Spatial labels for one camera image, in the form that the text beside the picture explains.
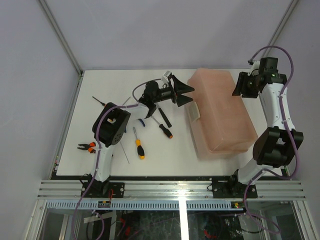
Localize left aluminium corner post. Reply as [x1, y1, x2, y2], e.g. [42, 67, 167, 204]
[36, 0, 83, 76]

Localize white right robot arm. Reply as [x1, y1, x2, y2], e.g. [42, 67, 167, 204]
[211, 57, 304, 199]

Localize long thin shaft screwdriver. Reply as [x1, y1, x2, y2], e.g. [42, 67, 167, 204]
[120, 142, 130, 164]

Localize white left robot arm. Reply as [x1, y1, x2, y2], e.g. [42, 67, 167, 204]
[77, 71, 195, 199]

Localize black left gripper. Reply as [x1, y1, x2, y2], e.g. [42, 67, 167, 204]
[152, 74, 193, 105]

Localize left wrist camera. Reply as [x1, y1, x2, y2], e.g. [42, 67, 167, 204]
[161, 70, 172, 83]

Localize slotted grey cable duct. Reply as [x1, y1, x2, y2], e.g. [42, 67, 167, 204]
[47, 199, 232, 211]

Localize aluminium front rail frame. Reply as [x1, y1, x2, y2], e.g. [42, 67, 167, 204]
[37, 179, 307, 201]

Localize claw hammer black handle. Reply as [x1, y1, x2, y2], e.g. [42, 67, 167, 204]
[155, 103, 172, 128]

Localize orange black handle pliers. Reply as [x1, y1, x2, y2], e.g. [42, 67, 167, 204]
[77, 141, 96, 154]

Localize aluminium corner post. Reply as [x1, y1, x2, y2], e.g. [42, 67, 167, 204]
[267, 0, 301, 46]
[36, 0, 83, 76]

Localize black orange tip screwdriver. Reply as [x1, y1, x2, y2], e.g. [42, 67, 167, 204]
[151, 116, 173, 139]

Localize right aluminium corner post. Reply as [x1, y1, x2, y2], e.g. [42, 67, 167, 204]
[267, 0, 301, 46]

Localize pink translucent plastic toolbox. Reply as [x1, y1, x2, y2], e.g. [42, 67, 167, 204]
[185, 68, 258, 160]

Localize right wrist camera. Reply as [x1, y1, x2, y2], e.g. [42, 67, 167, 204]
[247, 60, 260, 76]

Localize yellow black screwdriver lower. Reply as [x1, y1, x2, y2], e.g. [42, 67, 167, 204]
[133, 127, 145, 160]

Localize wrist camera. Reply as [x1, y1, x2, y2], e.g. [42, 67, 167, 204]
[247, 60, 260, 76]
[161, 70, 172, 83]

